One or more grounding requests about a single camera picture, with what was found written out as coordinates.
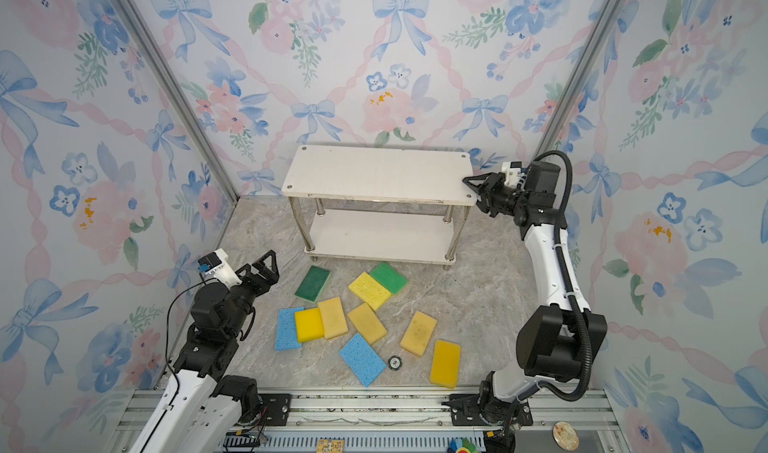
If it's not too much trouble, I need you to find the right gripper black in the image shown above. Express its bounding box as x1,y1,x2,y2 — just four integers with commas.
462,173,527,218

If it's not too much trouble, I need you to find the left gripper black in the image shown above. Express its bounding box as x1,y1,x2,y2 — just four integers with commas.
224,250,277,341

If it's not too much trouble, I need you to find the large blue sponge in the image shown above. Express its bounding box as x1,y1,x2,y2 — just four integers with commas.
339,333,387,387

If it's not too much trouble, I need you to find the tan yellow orange-backed sponge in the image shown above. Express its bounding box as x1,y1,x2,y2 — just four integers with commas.
400,311,438,357

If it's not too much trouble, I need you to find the bright yellow sponge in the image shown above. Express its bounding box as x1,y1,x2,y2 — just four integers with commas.
294,308,325,344
430,340,461,389

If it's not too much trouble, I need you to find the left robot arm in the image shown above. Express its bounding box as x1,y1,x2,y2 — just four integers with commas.
130,249,280,452

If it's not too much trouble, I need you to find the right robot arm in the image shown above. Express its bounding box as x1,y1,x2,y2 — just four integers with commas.
449,161,607,426

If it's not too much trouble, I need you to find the white two-tier shelf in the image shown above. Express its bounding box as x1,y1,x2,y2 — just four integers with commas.
282,145,475,268

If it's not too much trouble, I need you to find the dark green scouring sponge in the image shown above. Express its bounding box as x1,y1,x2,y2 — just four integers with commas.
295,266,331,303

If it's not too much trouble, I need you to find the blue sponge left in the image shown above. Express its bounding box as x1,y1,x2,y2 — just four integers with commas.
275,307,304,352

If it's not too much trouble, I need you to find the pale yellow sponge left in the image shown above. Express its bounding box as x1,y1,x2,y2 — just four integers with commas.
317,297,349,340

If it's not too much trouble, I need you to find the yellow-green sponge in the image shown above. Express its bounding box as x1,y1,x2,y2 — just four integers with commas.
348,272,392,312

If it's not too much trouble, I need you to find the green sponge right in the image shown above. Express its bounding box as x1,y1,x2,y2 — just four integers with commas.
370,262,409,296

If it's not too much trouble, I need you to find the poker chip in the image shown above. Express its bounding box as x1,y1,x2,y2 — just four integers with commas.
387,355,402,371

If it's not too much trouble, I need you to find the small yellow circuit board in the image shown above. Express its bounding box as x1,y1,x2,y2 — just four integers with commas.
316,438,345,453

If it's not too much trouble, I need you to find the colourful toy object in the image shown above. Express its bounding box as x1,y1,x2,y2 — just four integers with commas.
447,438,478,453

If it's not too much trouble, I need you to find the round beige disc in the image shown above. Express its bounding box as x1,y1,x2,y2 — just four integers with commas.
552,421,580,452

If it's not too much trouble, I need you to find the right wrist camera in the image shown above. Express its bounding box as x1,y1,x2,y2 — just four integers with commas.
501,161,527,190

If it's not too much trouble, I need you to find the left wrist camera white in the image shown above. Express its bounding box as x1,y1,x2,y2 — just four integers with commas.
198,248,242,288

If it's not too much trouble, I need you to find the thin black cable left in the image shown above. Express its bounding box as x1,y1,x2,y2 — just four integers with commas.
163,277,211,382

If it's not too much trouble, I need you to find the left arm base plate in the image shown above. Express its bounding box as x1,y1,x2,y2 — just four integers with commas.
238,393,293,428

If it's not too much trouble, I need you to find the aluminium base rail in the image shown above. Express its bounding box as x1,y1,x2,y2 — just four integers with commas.
107,387,630,452

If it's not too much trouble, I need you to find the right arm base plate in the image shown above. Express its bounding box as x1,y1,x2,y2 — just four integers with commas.
442,394,533,428

